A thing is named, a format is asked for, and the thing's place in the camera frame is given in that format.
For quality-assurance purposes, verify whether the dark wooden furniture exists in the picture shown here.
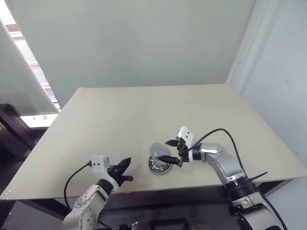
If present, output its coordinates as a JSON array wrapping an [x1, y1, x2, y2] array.
[[0, 103, 48, 163]]

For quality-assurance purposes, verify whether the white roller blind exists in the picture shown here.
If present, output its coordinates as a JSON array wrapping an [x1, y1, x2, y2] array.
[[0, 19, 60, 114]]

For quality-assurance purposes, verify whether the motor housing with copper windings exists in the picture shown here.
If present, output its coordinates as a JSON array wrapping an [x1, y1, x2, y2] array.
[[147, 155, 172, 177]]

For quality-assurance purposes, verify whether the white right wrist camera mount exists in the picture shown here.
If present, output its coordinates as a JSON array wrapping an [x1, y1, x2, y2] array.
[[175, 126, 195, 163]]

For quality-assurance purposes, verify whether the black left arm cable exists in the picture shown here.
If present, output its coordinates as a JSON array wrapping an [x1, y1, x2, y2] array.
[[63, 161, 93, 209]]

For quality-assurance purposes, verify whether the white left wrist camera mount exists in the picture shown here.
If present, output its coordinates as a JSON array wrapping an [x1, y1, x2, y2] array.
[[91, 155, 118, 194]]

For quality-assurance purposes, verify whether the silver spoked rotor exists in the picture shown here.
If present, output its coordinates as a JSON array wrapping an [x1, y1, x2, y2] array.
[[148, 159, 170, 173]]

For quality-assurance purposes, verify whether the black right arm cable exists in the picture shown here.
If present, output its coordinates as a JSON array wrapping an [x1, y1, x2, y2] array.
[[188, 128, 248, 179]]

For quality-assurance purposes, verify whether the black cable tie tail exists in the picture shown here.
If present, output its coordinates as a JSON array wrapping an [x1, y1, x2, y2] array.
[[248, 171, 269, 180]]

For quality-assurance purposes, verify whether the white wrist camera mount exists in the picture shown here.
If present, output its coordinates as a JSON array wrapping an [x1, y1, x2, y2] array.
[[91, 155, 118, 194], [175, 126, 195, 163]]

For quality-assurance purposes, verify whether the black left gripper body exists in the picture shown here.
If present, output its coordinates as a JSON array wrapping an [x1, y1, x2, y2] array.
[[107, 165, 124, 186]]

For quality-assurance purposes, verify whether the dark table frame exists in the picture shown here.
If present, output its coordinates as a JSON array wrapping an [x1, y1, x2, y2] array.
[[0, 179, 293, 230]]

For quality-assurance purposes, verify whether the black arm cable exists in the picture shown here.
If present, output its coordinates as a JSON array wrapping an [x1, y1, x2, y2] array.
[[188, 128, 248, 179], [63, 161, 93, 209]]

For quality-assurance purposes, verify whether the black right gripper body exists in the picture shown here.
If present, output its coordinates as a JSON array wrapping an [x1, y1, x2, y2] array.
[[177, 140, 190, 168]]

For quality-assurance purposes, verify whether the grey round motor lid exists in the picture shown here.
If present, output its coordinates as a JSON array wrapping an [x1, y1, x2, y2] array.
[[149, 142, 170, 164]]

